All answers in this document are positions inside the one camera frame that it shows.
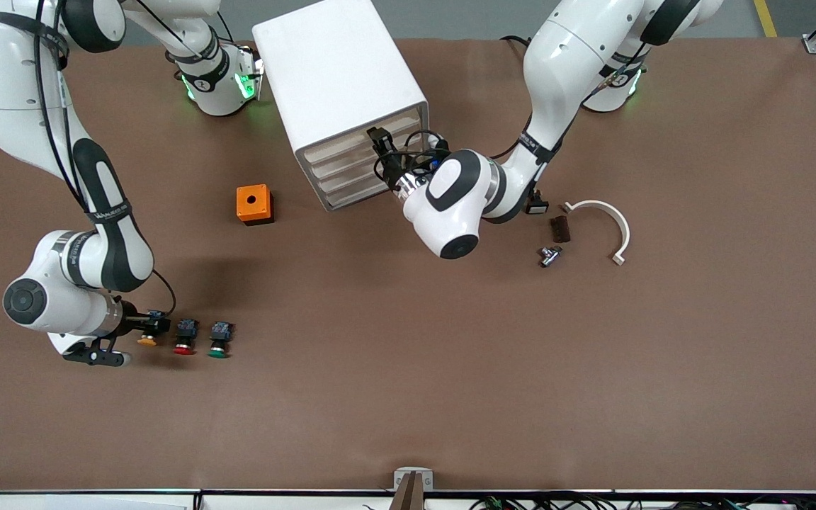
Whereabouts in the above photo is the yellow pushbutton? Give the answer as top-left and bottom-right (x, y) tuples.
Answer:
(137, 310), (166, 348)

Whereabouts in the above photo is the white plastic drawer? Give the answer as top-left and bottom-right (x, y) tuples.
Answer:
(297, 106), (426, 165)
(307, 126), (428, 181)
(322, 159), (431, 212)
(314, 144), (430, 196)

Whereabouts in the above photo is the white drawer cabinet housing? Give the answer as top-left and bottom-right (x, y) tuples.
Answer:
(252, 0), (431, 212)

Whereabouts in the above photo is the red pushbutton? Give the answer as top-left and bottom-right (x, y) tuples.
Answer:
(172, 318), (200, 356)

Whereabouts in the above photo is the green pushbutton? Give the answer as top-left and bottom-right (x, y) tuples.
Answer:
(208, 320), (235, 359)

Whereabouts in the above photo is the orange button enclosure box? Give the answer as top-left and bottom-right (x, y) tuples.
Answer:
(236, 184), (275, 226)

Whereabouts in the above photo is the white half-ring pipe clamp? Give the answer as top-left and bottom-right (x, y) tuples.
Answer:
(562, 200), (631, 266)

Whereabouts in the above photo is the grey metal bracket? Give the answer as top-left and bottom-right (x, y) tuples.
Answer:
(393, 467), (434, 492)

